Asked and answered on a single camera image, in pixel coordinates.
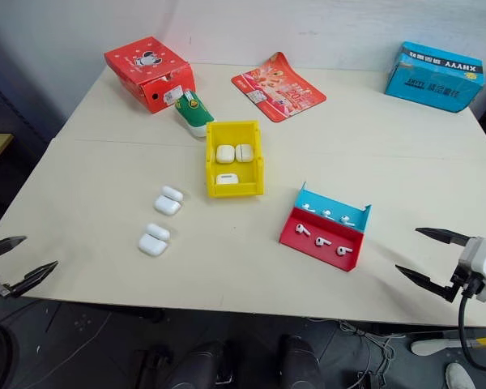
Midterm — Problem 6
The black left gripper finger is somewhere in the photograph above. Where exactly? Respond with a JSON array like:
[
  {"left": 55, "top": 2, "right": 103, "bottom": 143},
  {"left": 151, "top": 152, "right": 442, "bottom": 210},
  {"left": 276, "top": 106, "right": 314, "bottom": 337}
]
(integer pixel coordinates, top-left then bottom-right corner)
[
  {"left": 10, "top": 260, "right": 59, "bottom": 299},
  {"left": 0, "top": 236, "right": 28, "bottom": 259}
]

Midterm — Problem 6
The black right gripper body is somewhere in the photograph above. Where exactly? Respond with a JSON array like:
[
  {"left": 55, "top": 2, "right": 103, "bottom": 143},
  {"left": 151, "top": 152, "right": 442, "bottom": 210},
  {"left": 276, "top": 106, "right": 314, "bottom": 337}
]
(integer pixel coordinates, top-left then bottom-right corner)
[{"left": 449, "top": 262, "right": 486, "bottom": 303}]

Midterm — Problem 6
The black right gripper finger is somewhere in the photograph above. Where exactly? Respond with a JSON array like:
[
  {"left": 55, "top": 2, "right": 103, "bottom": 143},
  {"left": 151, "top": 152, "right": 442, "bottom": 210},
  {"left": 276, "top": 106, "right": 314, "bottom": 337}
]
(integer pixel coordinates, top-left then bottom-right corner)
[
  {"left": 415, "top": 227, "right": 471, "bottom": 247},
  {"left": 394, "top": 263, "right": 457, "bottom": 303}
]

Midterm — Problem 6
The blue cardboard box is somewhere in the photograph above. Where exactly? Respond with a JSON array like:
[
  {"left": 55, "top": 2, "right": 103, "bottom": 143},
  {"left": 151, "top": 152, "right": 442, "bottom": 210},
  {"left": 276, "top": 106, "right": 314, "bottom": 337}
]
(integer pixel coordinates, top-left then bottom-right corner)
[{"left": 384, "top": 40, "right": 486, "bottom": 114}]

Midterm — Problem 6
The yellow plastic bin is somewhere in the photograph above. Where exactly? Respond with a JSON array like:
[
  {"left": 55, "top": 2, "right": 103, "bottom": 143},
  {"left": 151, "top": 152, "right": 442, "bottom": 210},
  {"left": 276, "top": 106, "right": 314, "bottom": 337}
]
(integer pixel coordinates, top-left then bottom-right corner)
[{"left": 205, "top": 119, "right": 266, "bottom": 200}]

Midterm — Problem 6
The red cardboard box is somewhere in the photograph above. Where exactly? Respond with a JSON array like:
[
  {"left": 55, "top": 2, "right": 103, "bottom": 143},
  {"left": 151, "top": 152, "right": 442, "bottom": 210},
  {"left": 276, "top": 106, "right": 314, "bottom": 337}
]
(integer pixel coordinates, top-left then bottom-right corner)
[{"left": 103, "top": 36, "right": 196, "bottom": 115}]

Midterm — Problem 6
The white and yellow floor object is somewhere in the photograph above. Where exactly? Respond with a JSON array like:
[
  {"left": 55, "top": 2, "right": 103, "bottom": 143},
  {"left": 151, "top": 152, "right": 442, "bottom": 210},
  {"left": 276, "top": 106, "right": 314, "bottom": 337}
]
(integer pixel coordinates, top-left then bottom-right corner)
[{"left": 408, "top": 335, "right": 486, "bottom": 358}]

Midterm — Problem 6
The blue plastic tray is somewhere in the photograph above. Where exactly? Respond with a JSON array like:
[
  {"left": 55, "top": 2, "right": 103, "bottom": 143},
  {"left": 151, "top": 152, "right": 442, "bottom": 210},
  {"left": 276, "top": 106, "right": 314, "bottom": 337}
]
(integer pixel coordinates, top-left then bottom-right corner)
[{"left": 293, "top": 181, "right": 373, "bottom": 236}]

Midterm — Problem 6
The red plastic tray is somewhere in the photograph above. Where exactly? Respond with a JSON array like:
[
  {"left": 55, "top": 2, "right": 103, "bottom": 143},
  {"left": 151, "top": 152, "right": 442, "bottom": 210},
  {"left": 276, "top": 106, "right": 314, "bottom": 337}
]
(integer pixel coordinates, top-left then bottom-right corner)
[{"left": 278, "top": 206, "right": 367, "bottom": 273}]

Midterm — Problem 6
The dark rounded shape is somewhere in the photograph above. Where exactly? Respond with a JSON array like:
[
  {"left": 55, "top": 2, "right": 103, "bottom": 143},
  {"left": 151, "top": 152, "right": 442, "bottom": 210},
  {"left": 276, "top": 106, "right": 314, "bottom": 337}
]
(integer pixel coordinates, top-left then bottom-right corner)
[
  {"left": 160, "top": 339, "right": 228, "bottom": 389},
  {"left": 278, "top": 333, "right": 322, "bottom": 389}
]

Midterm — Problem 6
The red flat packet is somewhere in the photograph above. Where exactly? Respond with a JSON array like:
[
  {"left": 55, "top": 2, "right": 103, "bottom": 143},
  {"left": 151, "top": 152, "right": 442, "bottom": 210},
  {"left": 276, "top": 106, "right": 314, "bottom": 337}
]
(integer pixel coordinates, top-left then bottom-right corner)
[{"left": 230, "top": 51, "right": 328, "bottom": 124}]

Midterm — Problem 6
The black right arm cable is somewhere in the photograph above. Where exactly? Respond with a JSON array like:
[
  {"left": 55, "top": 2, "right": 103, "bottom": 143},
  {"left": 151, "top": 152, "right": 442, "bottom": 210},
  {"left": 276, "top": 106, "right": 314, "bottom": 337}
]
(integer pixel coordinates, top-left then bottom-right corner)
[{"left": 457, "top": 294, "right": 486, "bottom": 377}]

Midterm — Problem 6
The white floor cable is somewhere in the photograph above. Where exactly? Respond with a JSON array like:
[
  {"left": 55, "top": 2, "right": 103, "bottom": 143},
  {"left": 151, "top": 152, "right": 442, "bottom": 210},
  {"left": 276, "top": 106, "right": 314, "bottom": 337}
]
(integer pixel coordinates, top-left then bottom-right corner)
[{"left": 335, "top": 318, "right": 396, "bottom": 368}]

